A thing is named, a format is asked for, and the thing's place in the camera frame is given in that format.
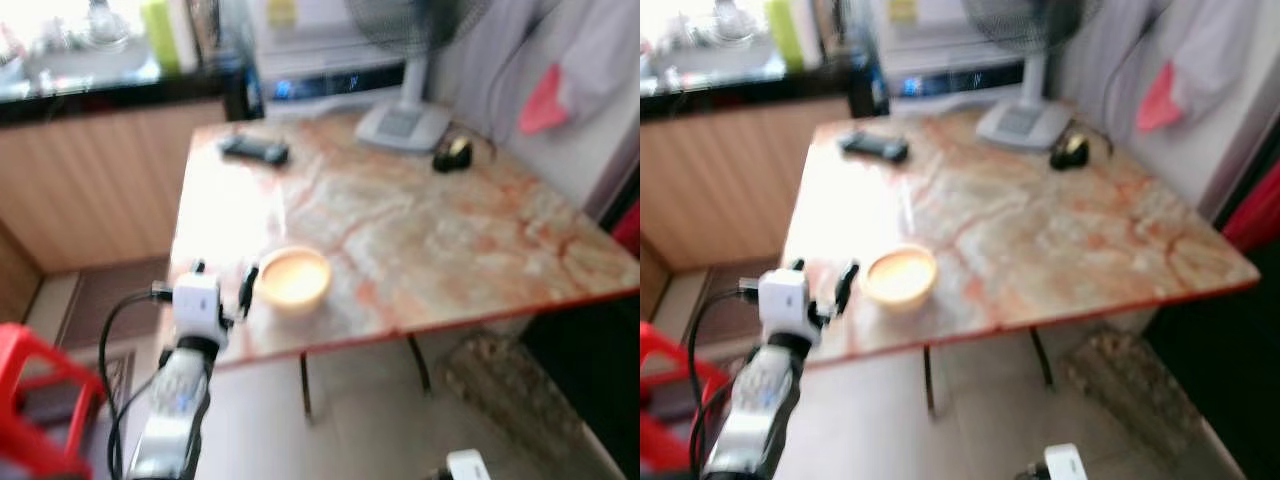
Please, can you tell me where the grey hanging cloth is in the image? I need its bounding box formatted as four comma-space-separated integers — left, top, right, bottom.
500, 0, 641, 136
1120, 0, 1280, 131

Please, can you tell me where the brown speckled floor mat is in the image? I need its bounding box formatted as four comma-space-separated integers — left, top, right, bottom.
440, 330, 626, 480
1060, 325, 1246, 480

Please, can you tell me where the small black round gadget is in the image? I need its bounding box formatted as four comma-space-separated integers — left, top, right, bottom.
1050, 133, 1093, 171
432, 137, 475, 174

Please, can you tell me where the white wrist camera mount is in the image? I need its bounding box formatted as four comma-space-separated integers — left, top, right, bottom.
172, 272, 229, 341
445, 450, 493, 480
1043, 443, 1089, 480
757, 268, 823, 346

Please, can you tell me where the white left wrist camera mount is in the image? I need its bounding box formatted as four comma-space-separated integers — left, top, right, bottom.
172, 272, 229, 341
757, 268, 823, 346

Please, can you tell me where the grey table fan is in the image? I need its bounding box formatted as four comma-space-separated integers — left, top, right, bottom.
960, 0, 1101, 153
345, 0, 491, 156

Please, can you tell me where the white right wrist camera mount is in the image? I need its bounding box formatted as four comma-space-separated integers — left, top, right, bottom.
445, 450, 493, 480
1043, 443, 1089, 480

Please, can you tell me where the red plastic stool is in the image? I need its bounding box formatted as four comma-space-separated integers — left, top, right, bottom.
640, 320, 731, 476
0, 322, 106, 480

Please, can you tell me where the orange marble top table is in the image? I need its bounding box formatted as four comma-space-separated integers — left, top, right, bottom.
165, 110, 641, 421
780, 105, 1261, 421

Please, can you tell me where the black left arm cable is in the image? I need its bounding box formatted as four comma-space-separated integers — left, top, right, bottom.
688, 285, 766, 471
98, 285, 176, 480

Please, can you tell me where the green bottle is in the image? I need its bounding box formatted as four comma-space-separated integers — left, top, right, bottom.
765, 0, 807, 73
140, 0, 183, 76

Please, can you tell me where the red object beside wall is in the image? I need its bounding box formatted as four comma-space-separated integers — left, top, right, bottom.
1222, 165, 1280, 253
612, 195, 641, 256

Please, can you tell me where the wooden kitchen cabinet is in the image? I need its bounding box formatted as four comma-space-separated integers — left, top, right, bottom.
0, 98, 229, 276
640, 95, 851, 246

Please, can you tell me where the red cloth piece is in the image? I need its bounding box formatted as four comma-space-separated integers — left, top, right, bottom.
517, 62, 571, 136
1136, 60, 1186, 133

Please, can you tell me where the white kitchen appliance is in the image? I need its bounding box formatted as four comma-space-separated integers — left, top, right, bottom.
250, 0, 431, 106
870, 0, 1046, 101

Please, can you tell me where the black remote control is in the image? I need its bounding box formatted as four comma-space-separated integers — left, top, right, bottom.
218, 133, 291, 167
838, 130, 911, 166

